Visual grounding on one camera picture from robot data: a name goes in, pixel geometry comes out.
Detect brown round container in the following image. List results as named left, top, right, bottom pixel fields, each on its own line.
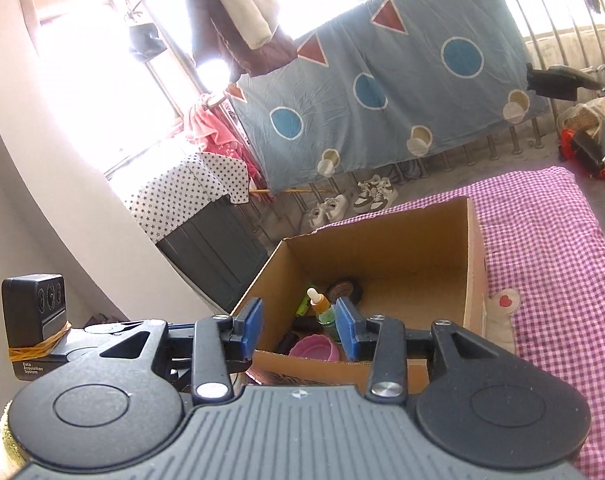
left=327, top=280, right=364, bottom=306

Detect black padded seat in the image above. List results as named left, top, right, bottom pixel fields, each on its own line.
left=527, top=63, right=603, bottom=101

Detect blue printed blanket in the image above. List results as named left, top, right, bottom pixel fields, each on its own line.
left=227, top=0, right=551, bottom=194

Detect pink bowl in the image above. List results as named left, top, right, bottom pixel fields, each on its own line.
left=288, top=336, right=341, bottom=363

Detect cardboard box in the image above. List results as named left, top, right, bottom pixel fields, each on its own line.
left=230, top=196, right=488, bottom=396

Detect black hanging bag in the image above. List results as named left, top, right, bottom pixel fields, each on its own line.
left=126, top=20, right=170, bottom=64

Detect purple checked tablecloth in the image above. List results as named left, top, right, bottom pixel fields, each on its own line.
left=313, top=166, right=605, bottom=480

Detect dark grey cabinet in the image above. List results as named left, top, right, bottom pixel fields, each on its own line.
left=155, top=195, right=271, bottom=314

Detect maroon hanging clothes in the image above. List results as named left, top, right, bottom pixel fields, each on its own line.
left=170, top=0, right=298, bottom=79

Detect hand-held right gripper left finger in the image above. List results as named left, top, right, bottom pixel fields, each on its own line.
left=100, top=297, right=264, bottom=403

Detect yellow pole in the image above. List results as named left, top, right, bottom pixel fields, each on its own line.
left=250, top=187, right=333, bottom=196

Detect white star-print cloth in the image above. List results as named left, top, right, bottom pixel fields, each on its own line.
left=123, top=152, right=250, bottom=244

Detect white hanging cloth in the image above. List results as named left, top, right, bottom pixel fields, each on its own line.
left=190, top=0, right=281, bottom=51

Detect green dropper bottle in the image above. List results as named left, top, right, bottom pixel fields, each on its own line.
left=307, top=287, right=341, bottom=344

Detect pink hanging clothes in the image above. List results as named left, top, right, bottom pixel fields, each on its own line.
left=182, top=92, right=263, bottom=194

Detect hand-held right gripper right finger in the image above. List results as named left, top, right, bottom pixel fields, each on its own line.
left=335, top=297, right=503, bottom=403

